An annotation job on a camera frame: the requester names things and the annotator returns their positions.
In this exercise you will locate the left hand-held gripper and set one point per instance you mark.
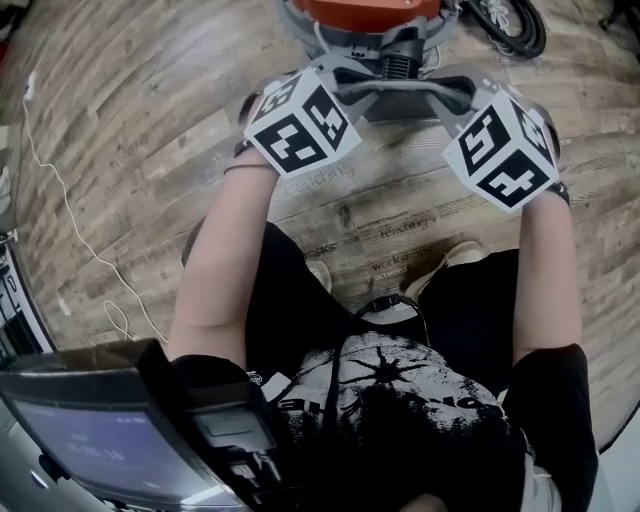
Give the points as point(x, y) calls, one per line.
point(300, 125)

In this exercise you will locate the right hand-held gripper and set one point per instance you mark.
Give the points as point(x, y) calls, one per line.
point(500, 155)

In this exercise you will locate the orange and grey vacuum cleaner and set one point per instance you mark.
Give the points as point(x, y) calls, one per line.
point(370, 12)

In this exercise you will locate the person's right forearm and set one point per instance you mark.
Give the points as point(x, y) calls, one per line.
point(547, 280)

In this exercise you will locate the person's left forearm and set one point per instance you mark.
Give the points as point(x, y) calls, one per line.
point(220, 250)

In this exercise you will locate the person's right hand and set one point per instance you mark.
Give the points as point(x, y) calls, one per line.
point(551, 137)

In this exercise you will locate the person's left hand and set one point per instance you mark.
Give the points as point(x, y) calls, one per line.
point(249, 111)

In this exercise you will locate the person's right beige shoe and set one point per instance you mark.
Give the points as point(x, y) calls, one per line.
point(450, 262)

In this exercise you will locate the person's beige shoe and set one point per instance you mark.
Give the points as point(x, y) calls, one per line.
point(450, 262)
point(320, 274)

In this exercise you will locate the person's left beige shoe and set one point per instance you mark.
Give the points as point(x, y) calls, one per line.
point(320, 274)

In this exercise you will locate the black shorts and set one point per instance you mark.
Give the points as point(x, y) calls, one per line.
point(295, 300)

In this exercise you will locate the black printed t-shirt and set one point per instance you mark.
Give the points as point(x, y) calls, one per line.
point(400, 425)

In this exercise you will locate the black head-mounted device with screen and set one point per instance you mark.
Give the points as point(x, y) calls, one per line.
point(125, 425)

